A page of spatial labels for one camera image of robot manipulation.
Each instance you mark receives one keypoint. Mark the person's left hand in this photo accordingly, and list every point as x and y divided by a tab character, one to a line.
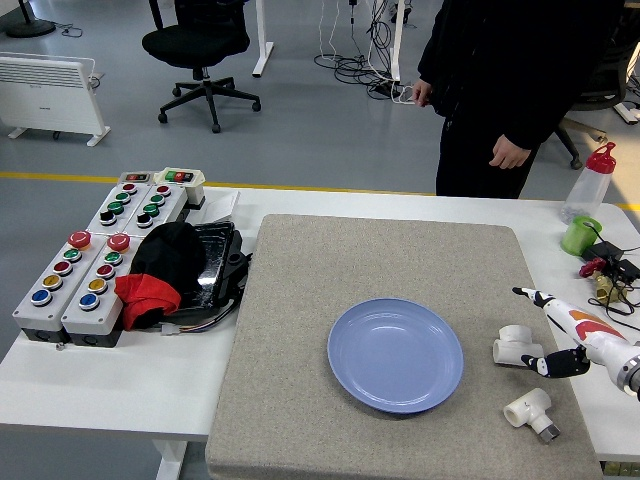
510	152

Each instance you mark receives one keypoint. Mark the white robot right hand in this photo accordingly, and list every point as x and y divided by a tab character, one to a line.
595	332

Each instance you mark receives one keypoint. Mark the person's right hand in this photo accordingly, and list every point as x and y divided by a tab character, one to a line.
423	92

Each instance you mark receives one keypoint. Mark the white tee pipe fitting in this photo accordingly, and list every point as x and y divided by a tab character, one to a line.
515	337

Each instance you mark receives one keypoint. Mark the white elbow fitting metal thread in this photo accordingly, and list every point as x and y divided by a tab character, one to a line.
530	405

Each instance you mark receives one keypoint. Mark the blue plate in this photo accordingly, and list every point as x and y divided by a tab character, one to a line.
395	355

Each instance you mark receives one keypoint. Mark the white desk leg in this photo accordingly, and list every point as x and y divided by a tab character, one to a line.
397	40
262	50

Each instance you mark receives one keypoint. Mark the small black box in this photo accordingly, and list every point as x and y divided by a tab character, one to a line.
625	269

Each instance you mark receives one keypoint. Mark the black power adapter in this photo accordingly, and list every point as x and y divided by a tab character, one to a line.
602	250

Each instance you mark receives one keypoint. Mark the person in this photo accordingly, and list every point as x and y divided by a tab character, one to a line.
500	60

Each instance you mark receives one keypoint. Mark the clear bottle red cap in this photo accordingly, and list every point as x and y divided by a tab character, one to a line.
590	190

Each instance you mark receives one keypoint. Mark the green cup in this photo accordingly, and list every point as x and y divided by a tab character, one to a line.
575	237

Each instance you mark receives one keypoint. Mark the black office chair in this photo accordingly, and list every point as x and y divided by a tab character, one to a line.
195	42
607	75

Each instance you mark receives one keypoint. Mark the grey-brown mat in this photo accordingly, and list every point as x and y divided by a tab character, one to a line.
350	260

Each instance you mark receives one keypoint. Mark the white paper card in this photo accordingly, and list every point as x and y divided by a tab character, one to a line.
220	206

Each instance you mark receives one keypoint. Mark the black plastic tray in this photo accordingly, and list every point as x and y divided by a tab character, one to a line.
217	260

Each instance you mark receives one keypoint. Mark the grey four-button control box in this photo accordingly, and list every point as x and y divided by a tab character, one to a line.
155	207
117	207

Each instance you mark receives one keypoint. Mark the black cloth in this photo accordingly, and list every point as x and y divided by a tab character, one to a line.
170	255

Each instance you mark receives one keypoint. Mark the red cloth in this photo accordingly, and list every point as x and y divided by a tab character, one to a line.
145	297

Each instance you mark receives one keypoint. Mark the white panel heater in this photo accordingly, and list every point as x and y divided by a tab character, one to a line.
45	95

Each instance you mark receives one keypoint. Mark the grey emergency-stop control box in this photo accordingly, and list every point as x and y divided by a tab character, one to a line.
55	295
95	305

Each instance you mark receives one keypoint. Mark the black round stand base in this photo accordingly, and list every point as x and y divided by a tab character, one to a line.
30	27

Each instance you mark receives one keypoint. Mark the white table leg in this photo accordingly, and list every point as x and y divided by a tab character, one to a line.
170	460

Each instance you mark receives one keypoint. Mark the cream switch box green red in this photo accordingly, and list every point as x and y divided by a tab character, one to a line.
180	176

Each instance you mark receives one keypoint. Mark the small grey switch box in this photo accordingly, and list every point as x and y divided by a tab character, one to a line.
136	177

